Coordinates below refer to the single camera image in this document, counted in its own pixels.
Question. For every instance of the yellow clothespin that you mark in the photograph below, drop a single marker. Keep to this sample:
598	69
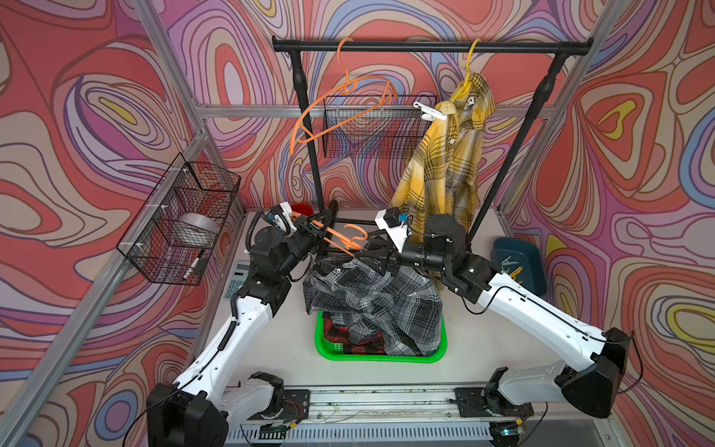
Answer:
516	272

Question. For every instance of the small wire basket on rack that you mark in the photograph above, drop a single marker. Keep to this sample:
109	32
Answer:
391	131

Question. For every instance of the green plastic basket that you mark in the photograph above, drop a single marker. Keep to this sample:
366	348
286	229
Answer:
334	352

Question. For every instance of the white marker in wire basket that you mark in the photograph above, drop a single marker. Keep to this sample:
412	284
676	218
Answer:
193	265

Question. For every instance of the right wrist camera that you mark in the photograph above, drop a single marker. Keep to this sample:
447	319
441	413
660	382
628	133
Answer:
395	224

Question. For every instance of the grey tape roll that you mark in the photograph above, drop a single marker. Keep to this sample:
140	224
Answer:
194	230

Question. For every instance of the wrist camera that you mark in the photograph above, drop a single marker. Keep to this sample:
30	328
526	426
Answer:
281	216
395	224

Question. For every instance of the black wire basket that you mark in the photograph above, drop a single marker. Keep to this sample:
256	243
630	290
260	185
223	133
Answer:
187	211

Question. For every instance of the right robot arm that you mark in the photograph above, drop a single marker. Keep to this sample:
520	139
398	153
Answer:
592	362

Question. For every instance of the grey calculator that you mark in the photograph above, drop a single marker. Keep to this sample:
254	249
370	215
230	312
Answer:
237	279

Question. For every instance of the yellow plaid shirt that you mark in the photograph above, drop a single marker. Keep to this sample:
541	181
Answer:
442	176

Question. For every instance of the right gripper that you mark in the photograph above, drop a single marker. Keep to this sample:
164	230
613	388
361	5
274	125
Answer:
382	258

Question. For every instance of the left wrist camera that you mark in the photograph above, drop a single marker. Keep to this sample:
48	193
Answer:
281	216

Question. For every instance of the red pen cup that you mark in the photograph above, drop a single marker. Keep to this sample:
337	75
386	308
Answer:
303	209

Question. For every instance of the black clothes rack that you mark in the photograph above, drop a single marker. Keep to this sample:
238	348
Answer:
560	51

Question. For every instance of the teal clothespin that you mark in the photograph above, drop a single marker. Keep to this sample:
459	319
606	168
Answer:
509	265

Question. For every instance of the dark teal tray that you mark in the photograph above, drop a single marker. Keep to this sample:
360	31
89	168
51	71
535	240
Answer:
533	277

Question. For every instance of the red black plaid shirt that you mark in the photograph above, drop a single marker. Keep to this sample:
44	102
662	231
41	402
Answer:
351	342

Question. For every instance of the grey plaid shirt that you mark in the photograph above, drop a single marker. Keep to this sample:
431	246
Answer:
405	307

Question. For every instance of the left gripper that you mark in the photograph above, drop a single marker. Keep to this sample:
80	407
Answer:
311	237

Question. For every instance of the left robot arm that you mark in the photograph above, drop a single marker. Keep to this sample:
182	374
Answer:
197	409

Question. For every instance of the yellow hanger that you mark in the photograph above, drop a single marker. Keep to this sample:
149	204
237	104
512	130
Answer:
469	67

